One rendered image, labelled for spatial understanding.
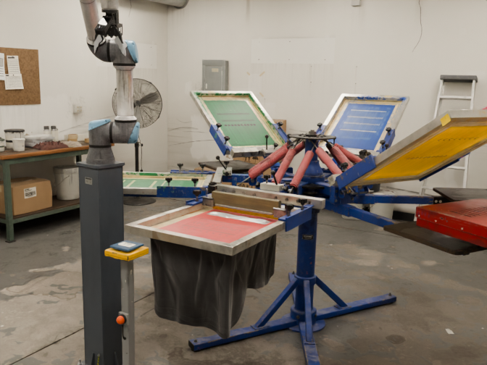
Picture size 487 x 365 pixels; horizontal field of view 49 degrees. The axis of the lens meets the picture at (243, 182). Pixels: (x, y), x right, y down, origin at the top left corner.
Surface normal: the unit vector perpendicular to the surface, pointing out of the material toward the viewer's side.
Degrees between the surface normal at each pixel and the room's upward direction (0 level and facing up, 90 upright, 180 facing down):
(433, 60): 90
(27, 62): 90
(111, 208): 90
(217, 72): 90
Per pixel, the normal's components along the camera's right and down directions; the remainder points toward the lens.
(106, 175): 0.81, 0.13
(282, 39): -0.51, 0.15
